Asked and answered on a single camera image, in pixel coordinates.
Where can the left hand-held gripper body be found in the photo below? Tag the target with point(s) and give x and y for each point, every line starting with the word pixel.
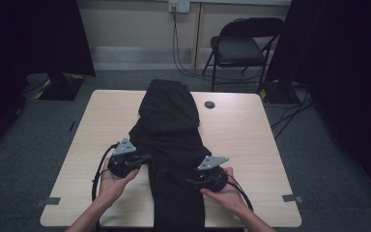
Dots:
pixel 122 161

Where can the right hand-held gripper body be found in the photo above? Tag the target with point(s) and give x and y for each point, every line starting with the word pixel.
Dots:
pixel 211 179

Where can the black pants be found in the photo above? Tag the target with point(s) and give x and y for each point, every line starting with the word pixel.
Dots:
pixel 170 129

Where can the person's right hand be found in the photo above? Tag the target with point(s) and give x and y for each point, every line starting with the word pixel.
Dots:
pixel 227 198

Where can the person's left hand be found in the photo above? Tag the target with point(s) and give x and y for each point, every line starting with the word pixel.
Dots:
pixel 112 188

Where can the round grey table grommet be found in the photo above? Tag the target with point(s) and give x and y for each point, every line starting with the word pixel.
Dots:
pixel 209 104

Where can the grey tape strip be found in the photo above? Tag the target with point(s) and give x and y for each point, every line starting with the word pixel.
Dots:
pixel 50 201
pixel 291 198

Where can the black stand base yellow tape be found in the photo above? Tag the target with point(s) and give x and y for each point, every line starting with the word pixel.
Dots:
pixel 61 88

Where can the dark stand base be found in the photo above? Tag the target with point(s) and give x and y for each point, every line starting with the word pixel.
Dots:
pixel 277 93

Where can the black folding chair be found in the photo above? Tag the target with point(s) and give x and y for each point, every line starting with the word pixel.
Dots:
pixel 238 50

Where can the wide black curtain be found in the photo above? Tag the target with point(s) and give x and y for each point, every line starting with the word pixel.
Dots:
pixel 29 48

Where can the tall black curtain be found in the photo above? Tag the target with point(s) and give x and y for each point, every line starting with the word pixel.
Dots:
pixel 344 80

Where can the white wall outlet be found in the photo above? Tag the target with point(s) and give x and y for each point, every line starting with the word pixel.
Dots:
pixel 179 5

